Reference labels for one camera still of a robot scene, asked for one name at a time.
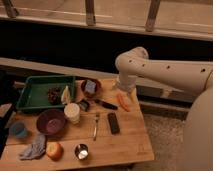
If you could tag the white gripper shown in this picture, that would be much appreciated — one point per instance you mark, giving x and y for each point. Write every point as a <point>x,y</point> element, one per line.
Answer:
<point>127,84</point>

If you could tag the blue sponge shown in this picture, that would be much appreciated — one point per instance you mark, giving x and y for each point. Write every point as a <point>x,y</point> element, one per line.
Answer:
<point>90,86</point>

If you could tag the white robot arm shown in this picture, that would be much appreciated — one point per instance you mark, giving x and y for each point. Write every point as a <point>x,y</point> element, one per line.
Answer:
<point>196,152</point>

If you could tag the red bowl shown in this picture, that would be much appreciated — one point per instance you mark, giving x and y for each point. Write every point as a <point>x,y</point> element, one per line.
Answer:
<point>97,89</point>

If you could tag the purple bowl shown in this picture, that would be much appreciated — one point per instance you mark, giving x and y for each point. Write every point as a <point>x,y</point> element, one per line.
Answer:
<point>50,121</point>

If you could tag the orange carrot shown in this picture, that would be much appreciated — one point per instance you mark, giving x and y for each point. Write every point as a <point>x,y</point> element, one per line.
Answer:
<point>122,103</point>

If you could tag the metal fork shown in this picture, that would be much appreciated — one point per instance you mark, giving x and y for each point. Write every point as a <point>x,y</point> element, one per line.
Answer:
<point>97,117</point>

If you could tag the black chocolate bar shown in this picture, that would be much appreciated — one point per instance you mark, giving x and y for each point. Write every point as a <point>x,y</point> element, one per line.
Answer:
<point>113,123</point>

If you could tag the small dark metal object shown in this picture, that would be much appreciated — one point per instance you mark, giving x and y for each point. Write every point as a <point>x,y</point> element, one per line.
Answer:
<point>84,105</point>

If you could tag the white cylindrical cup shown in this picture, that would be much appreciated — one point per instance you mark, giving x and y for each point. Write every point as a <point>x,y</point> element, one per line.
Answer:
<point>72,112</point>

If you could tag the dark grape bunch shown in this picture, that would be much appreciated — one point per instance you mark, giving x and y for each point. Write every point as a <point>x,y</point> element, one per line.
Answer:
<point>53,95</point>

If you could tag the small metal cup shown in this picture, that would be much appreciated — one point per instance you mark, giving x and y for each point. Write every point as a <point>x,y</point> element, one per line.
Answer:
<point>81,151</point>

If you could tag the green plastic tray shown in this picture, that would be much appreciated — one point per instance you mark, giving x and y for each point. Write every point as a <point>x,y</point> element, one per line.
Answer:
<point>34,96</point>

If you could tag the red yellow apple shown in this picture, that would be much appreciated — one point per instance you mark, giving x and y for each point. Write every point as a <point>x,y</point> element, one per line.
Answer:
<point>54,150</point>

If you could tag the grey blue cloth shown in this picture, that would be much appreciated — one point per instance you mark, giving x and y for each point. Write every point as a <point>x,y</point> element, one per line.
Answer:
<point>35,150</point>

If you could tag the blue plastic cup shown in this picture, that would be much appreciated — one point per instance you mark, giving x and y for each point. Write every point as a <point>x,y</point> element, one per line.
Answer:
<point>18,130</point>

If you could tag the black handled knife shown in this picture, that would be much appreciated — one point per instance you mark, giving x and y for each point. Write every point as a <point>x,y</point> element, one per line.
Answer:
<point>106,104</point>

